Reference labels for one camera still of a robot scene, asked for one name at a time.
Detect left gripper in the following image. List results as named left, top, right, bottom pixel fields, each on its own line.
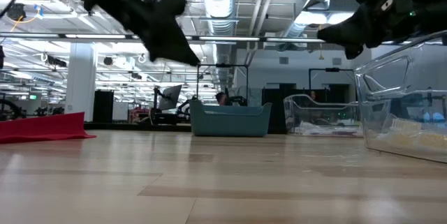
left=118, top=0, right=201, bottom=67

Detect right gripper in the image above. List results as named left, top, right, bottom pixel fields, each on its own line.
left=316, top=0, right=447, bottom=60

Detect clear plastic bin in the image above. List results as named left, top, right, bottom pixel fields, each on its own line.
left=283, top=94, right=365, bottom=137
left=353, top=30, right=447, bottom=164

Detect teal plastic bin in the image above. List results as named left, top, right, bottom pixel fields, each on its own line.
left=189, top=100, right=272, bottom=137

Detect red plastic bin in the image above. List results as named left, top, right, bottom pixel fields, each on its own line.
left=0, top=111, right=97, bottom=144

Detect grey monitor on arm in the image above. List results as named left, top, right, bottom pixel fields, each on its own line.
left=152, top=84, right=183, bottom=112

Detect person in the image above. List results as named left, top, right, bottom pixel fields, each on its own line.
left=215, top=91, right=228, bottom=107

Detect black cabinet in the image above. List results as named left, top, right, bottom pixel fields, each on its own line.
left=92, top=89, right=115, bottom=121

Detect white pillar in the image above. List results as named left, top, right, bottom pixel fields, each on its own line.
left=64, top=41, right=98, bottom=123

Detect black partition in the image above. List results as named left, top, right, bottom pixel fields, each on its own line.
left=261, top=83, right=357, bottom=135

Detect yellow hanging cord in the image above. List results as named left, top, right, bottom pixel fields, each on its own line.
left=318, top=24, right=325, bottom=61

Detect black metal frame stand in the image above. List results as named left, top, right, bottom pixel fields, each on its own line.
left=196, top=63, right=249, bottom=106
left=308, top=67, right=356, bottom=92

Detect black overhead light rail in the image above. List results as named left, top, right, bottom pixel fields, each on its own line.
left=0, top=32, right=447, bottom=46

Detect black ceiling cable reel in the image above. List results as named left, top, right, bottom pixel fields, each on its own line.
left=6, top=3, right=27, bottom=22

